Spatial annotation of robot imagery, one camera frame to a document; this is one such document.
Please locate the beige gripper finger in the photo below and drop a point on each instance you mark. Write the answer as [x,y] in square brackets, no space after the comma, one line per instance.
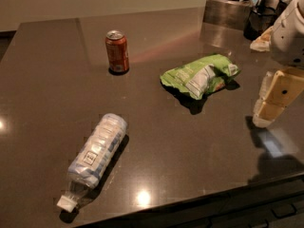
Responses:
[286,86]
[265,85]

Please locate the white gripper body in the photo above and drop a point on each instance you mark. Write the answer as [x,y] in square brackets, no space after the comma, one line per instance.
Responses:
[289,40]

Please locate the green rice chip bag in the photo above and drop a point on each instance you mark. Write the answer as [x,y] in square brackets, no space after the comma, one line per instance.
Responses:
[201,77]

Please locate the clear blue-label plastic bottle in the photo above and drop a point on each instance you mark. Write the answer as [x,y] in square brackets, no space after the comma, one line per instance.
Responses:
[87,169]

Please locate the white napkin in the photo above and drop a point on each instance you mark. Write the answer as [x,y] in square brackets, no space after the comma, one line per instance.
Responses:
[262,42]

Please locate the black mesh cup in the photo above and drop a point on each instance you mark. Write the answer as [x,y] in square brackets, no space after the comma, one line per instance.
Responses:
[260,18]

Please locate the steel dispenser base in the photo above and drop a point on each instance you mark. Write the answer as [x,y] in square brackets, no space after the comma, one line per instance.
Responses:
[226,13]

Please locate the orange soda can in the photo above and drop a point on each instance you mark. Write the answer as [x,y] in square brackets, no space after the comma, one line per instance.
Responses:
[116,47]

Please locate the dark drawer handle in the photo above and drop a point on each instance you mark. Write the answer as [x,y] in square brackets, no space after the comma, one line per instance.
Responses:
[284,211]

